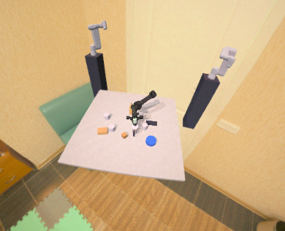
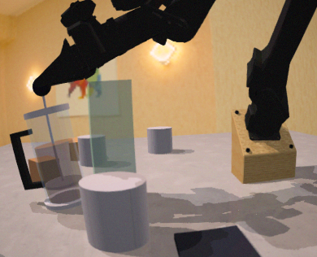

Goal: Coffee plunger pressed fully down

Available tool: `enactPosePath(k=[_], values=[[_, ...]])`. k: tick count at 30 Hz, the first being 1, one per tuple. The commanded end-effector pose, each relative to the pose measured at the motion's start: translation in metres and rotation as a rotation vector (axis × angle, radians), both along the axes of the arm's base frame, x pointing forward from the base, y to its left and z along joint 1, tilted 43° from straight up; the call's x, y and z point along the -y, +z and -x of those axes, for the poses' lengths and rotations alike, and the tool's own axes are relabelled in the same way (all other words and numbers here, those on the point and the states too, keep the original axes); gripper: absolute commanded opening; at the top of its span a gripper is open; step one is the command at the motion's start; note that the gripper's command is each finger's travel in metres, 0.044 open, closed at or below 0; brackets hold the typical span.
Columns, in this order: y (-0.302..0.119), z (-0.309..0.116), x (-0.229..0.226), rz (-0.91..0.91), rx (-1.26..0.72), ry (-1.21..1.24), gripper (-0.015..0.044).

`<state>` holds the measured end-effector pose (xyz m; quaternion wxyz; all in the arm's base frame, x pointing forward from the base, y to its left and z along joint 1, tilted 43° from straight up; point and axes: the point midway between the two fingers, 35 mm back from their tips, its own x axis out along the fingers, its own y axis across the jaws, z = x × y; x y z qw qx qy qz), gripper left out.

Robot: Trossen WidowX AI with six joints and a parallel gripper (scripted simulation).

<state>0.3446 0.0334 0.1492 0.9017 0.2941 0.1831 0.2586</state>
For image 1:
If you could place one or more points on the glass french press with black handle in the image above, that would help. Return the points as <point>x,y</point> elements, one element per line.
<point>134,129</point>

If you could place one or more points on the blue cylinder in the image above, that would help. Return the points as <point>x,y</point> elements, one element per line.
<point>150,141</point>

